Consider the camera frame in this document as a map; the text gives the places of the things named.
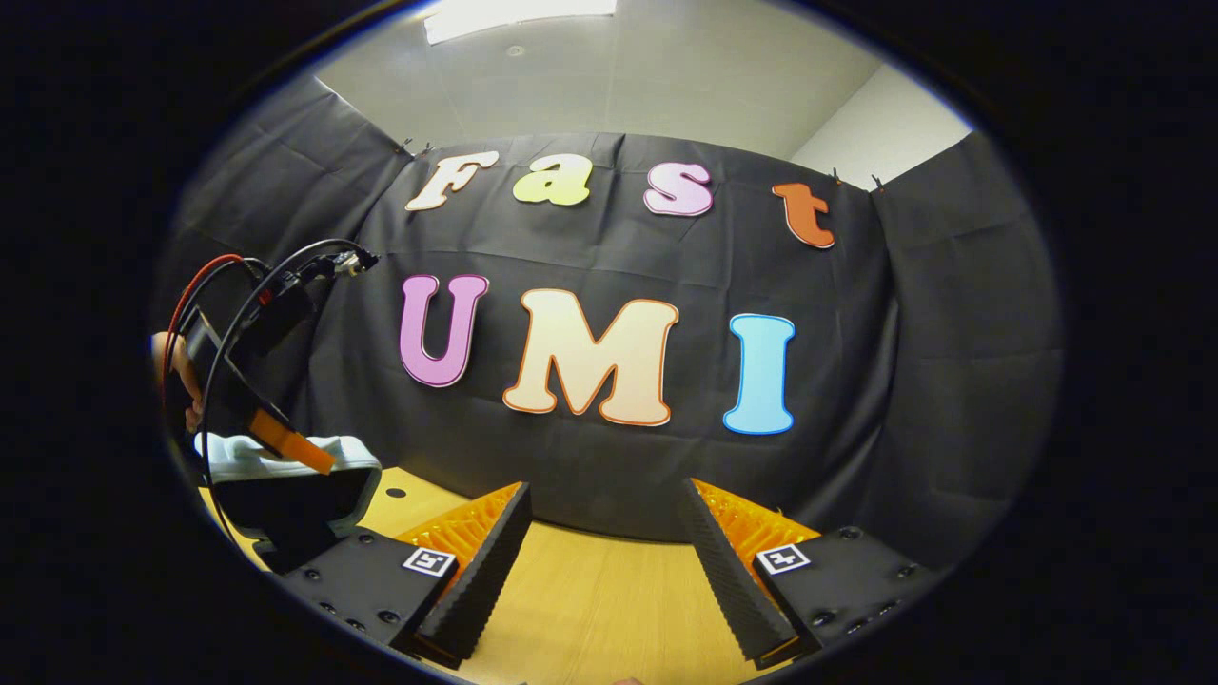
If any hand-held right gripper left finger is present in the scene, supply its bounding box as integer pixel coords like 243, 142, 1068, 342
282, 480, 535, 671

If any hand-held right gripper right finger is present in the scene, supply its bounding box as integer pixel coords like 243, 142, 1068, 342
677, 477, 946, 671

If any light blue suitcase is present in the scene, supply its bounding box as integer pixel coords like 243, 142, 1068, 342
195, 433, 383, 577

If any black backdrop cloth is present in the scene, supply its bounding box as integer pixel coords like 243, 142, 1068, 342
152, 74, 1065, 572

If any ceiling light panel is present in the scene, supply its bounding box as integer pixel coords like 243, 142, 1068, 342
422, 0, 619, 47

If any black cable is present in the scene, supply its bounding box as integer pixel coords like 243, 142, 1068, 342
198, 238, 380, 548

